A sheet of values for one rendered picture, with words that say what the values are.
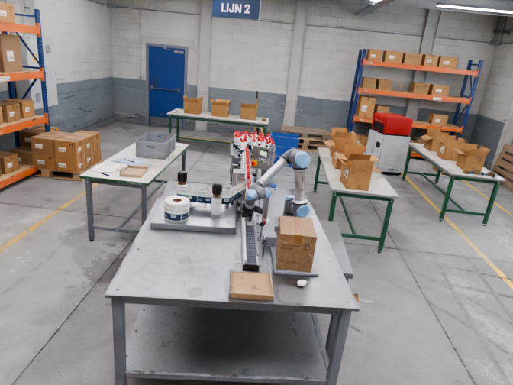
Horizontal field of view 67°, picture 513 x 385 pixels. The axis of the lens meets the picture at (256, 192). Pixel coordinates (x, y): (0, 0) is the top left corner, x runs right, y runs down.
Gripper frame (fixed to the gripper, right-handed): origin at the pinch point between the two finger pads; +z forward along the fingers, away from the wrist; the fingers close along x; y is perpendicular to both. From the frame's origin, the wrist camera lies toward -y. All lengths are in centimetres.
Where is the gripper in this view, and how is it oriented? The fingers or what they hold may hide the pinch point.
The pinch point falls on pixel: (250, 220)
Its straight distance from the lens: 315.0
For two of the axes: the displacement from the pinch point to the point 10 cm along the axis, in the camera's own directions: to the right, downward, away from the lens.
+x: -0.1, 7.6, -6.4
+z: -1.0, 6.4, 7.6
